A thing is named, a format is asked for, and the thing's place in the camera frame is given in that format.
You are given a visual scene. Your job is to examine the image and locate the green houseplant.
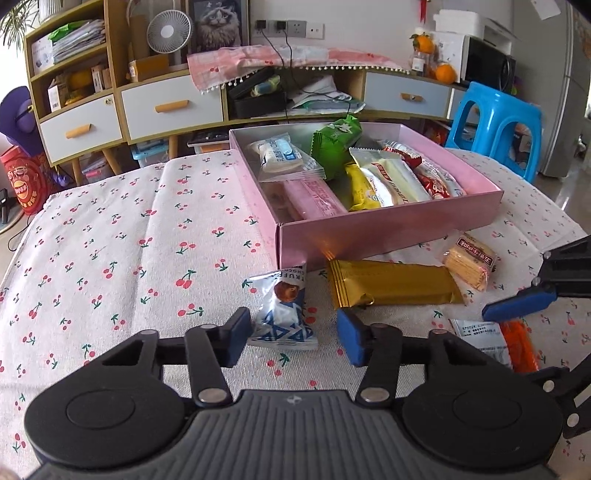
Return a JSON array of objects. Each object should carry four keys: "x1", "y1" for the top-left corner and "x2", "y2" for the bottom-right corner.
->
[{"x1": 0, "y1": 0, "x2": 49, "y2": 47}]

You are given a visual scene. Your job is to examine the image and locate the cherry print tablecloth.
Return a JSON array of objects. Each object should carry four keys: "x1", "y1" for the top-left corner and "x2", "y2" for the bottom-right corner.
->
[{"x1": 0, "y1": 148, "x2": 591, "y2": 467}]

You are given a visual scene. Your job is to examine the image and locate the wooden sideboard white drawers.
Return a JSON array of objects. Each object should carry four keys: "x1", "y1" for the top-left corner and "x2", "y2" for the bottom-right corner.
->
[{"x1": 23, "y1": 0, "x2": 467, "y2": 185}]

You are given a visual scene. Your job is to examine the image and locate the stack of papers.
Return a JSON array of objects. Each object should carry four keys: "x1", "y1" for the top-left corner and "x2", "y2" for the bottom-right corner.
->
[{"x1": 48, "y1": 19, "x2": 107, "y2": 63}]

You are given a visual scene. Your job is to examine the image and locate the red snack packet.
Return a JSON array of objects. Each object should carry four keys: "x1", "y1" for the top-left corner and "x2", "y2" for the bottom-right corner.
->
[{"x1": 381, "y1": 140, "x2": 466, "y2": 200}]

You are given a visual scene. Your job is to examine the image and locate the orange packet white label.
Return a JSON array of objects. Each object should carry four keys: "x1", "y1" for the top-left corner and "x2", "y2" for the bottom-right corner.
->
[{"x1": 449, "y1": 318, "x2": 541, "y2": 374}]

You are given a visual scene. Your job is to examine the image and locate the cream white snack packet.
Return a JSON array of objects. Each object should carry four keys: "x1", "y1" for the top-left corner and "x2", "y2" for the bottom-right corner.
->
[{"x1": 348, "y1": 147, "x2": 432, "y2": 207}]

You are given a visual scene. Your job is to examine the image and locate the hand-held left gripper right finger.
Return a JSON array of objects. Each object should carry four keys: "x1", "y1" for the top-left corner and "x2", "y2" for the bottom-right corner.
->
[{"x1": 336, "y1": 308, "x2": 499, "y2": 408}]

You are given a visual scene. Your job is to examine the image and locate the framed cat picture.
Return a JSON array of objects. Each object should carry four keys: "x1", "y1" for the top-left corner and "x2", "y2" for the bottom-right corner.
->
[{"x1": 187, "y1": 0, "x2": 251, "y2": 55}]

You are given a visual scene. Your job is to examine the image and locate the pink fringed cloth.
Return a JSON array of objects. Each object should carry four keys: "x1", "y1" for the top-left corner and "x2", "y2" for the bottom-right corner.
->
[{"x1": 187, "y1": 45, "x2": 414, "y2": 95}]

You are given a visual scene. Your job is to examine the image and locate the yellow chips packet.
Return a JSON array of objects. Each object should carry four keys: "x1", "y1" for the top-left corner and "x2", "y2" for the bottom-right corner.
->
[{"x1": 344, "y1": 162, "x2": 393, "y2": 213}]

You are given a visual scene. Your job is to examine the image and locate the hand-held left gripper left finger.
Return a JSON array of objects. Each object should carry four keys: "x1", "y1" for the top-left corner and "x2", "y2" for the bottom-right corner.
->
[{"x1": 95, "y1": 306, "x2": 254, "y2": 408}]

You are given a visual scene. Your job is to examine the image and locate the red printed bag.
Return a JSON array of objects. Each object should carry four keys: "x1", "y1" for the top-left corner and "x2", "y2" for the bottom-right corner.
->
[{"x1": 0, "y1": 145, "x2": 51, "y2": 215}]

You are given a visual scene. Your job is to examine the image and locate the grey refrigerator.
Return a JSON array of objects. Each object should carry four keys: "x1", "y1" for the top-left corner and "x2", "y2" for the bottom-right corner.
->
[{"x1": 508, "y1": 0, "x2": 591, "y2": 178}]

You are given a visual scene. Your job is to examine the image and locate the white desk fan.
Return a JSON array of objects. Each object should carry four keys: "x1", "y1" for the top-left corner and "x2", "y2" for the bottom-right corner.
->
[{"x1": 147, "y1": 10, "x2": 192, "y2": 68}]

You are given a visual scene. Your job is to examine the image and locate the clear bin blue lid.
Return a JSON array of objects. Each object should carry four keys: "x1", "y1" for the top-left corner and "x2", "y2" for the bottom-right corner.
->
[{"x1": 130, "y1": 138, "x2": 169, "y2": 169}]

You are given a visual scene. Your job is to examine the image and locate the grey wall outlet strip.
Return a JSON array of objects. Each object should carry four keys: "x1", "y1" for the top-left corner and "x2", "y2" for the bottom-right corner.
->
[{"x1": 255, "y1": 19, "x2": 325, "y2": 40}]

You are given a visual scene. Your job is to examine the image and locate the pink snack packet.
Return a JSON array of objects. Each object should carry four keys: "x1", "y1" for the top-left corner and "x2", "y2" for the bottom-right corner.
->
[{"x1": 261, "y1": 178, "x2": 349, "y2": 223}]

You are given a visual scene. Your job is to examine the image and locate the blue white chocolate packet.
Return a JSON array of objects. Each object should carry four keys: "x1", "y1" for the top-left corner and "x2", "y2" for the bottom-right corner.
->
[{"x1": 243, "y1": 264, "x2": 319, "y2": 352}]

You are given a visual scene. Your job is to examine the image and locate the black microwave oven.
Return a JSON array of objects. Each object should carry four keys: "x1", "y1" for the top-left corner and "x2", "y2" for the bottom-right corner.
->
[{"x1": 464, "y1": 37, "x2": 517, "y2": 90}]

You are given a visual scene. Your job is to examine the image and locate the gold snack packet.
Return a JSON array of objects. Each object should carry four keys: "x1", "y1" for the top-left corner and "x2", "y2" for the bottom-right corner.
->
[{"x1": 325, "y1": 258, "x2": 464, "y2": 310}]

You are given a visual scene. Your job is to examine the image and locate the brown label cracker packet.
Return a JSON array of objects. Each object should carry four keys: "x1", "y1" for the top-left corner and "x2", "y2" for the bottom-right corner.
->
[{"x1": 441, "y1": 233, "x2": 498, "y2": 292}]

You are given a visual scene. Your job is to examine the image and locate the black keyboard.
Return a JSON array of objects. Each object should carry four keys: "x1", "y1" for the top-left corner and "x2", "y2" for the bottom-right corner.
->
[{"x1": 187, "y1": 130, "x2": 230, "y2": 148}]

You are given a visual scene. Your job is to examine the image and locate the black storage box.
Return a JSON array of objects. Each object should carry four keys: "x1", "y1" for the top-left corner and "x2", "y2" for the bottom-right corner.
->
[{"x1": 226, "y1": 69, "x2": 291, "y2": 120}]

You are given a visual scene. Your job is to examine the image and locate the pink cardboard box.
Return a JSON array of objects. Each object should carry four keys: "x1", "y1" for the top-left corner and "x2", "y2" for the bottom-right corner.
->
[{"x1": 228, "y1": 122, "x2": 504, "y2": 273}]

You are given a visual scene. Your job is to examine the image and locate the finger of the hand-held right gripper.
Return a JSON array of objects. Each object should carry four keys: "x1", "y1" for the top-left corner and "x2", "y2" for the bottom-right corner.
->
[
  {"x1": 481, "y1": 237, "x2": 591, "y2": 322},
  {"x1": 525, "y1": 367, "x2": 591, "y2": 440}
]

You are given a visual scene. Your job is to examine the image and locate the green snack packet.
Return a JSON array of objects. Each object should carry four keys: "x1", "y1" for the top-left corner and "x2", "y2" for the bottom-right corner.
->
[{"x1": 310, "y1": 114, "x2": 363, "y2": 181}]

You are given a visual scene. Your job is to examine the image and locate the blue plastic stool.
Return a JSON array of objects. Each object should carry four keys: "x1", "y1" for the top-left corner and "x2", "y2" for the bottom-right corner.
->
[{"x1": 445, "y1": 82, "x2": 543, "y2": 183}]

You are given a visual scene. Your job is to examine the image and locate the white bread packet blue label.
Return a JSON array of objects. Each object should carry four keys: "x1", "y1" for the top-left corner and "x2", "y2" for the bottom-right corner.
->
[{"x1": 246, "y1": 133, "x2": 326, "y2": 182}]

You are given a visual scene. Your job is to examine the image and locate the brown cardboard box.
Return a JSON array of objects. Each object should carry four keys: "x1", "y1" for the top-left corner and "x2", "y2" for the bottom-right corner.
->
[{"x1": 128, "y1": 54, "x2": 169, "y2": 83}]

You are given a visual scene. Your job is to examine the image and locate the white foam box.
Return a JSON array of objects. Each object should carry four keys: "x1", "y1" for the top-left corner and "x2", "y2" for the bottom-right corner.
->
[{"x1": 434, "y1": 9, "x2": 488, "y2": 33}]

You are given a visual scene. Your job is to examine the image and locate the purple hat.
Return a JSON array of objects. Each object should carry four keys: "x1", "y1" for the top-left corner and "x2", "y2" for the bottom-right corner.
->
[{"x1": 0, "y1": 85, "x2": 47, "y2": 157}]

